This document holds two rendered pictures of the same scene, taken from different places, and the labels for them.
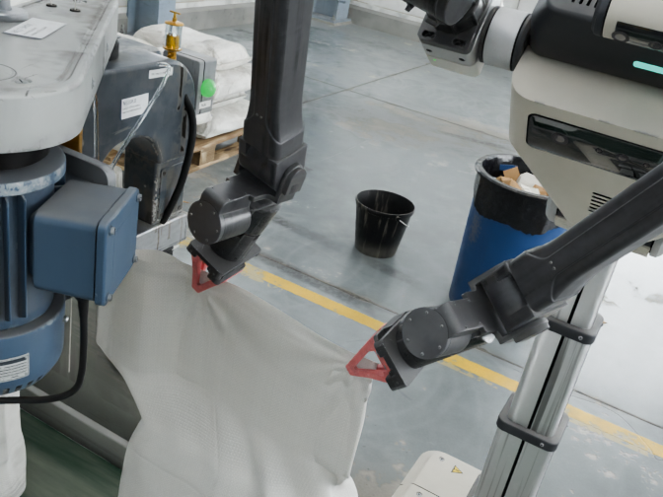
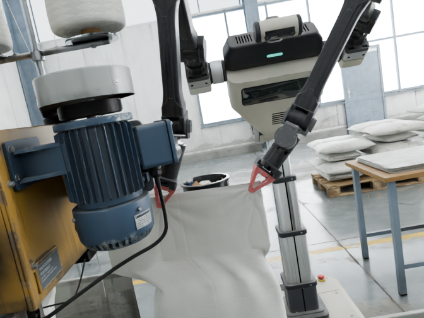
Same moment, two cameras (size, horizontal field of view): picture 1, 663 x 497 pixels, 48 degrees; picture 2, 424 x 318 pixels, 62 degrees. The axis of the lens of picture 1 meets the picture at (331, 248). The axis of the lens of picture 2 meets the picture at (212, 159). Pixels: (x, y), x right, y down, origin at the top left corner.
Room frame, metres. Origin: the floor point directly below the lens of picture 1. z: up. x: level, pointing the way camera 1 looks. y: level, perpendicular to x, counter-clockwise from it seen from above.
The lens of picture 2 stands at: (-0.08, 0.42, 1.31)
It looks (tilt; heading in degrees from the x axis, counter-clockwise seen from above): 8 degrees down; 337
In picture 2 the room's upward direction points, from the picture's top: 10 degrees counter-clockwise
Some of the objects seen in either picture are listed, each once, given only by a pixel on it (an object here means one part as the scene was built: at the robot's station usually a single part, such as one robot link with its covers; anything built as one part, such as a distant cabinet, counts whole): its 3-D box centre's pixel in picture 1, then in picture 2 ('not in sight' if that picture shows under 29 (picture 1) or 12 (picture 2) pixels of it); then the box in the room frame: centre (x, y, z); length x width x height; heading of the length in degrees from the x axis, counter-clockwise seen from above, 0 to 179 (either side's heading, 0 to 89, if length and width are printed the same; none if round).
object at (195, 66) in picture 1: (187, 81); not in sight; (1.18, 0.28, 1.28); 0.08 x 0.05 x 0.09; 66
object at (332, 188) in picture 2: not in sight; (365, 176); (3.30, -3.09, 0.07); 1.20 x 0.82 x 0.14; 64
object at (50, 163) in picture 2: not in sight; (49, 158); (0.65, 0.44, 1.27); 0.12 x 0.09 x 0.09; 156
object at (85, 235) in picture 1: (88, 248); (152, 149); (0.65, 0.24, 1.25); 0.10 x 0.08 x 0.12; 1
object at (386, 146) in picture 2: not in sight; (392, 146); (2.99, -3.27, 0.45); 0.66 x 0.42 x 0.13; 71
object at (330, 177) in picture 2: not in sight; (337, 171); (3.45, -2.77, 0.20); 0.66 x 0.42 x 0.13; 153
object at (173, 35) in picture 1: (173, 35); not in sight; (1.12, 0.30, 1.37); 0.03 x 0.02 x 0.03; 66
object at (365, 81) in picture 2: not in sight; (363, 90); (6.55, -6.72, 1.05); 1.00 x 0.10 x 2.10; 66
